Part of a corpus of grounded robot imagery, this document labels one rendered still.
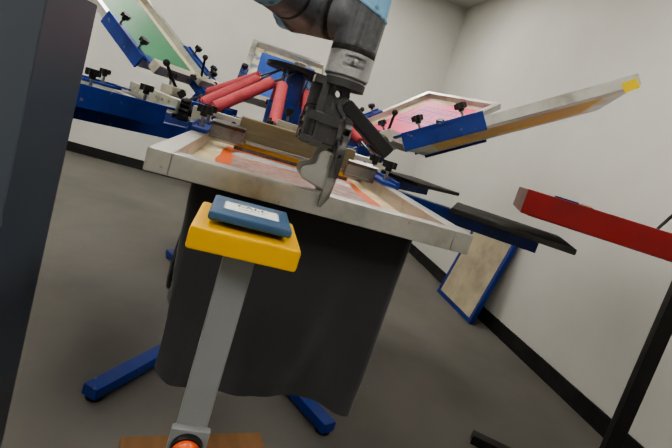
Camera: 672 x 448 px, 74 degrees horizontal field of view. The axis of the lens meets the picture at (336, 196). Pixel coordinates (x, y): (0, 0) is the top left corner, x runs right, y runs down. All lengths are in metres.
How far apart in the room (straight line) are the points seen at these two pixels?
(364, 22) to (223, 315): 0.48
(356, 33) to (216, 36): 4.82
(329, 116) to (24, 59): 0.54
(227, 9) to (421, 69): 2.41
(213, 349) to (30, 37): 0.63
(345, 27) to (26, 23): 0.55
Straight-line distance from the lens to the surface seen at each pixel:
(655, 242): 1.83
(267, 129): 1.33
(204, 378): 0.65
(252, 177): 0.74
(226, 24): 5.54
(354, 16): 0.75
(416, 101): 3.18
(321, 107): 0.74
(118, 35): 2.41
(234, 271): 0.58
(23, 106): 0.97
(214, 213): 0.53
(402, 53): 5.78
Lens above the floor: 1.10
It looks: 8 degrees down
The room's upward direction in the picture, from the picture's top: 17 degrees clockwise
